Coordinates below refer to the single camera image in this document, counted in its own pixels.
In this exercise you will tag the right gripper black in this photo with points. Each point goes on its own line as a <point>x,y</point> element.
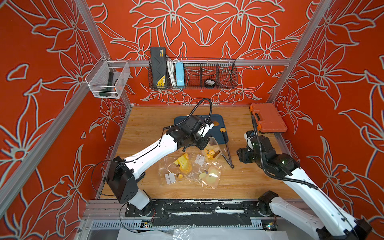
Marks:
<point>242,154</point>

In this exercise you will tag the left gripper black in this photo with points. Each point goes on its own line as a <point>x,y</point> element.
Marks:
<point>205,141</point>

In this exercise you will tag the black metal tongs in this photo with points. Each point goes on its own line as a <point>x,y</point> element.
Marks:
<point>228,157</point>

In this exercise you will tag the dark blue tray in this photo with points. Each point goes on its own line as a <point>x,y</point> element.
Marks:
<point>215,132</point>

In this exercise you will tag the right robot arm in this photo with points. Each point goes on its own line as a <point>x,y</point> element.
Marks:
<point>328,221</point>

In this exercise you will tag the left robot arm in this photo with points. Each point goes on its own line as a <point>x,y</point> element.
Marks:
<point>124,174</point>

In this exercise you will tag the bag with yellow duck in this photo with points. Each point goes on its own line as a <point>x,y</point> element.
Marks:
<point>175,169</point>

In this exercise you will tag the clear bag lower right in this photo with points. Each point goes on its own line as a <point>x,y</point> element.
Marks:
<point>206,172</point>

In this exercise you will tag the orange tool case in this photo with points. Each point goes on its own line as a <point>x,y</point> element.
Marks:
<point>268,118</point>

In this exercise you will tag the light blue power bank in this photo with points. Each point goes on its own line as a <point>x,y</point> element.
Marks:
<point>180,75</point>

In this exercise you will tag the black box in basket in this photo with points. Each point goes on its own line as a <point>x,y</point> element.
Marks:
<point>159,67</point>

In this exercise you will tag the black wire wall basket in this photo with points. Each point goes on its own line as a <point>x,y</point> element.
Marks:
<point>197,70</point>

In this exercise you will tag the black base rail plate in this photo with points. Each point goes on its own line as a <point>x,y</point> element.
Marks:
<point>202,213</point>

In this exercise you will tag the dark green screwdriver handle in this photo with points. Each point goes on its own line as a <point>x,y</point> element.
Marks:
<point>108,90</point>

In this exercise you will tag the clear acrylic wall bin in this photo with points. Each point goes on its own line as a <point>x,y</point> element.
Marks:
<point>107,79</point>

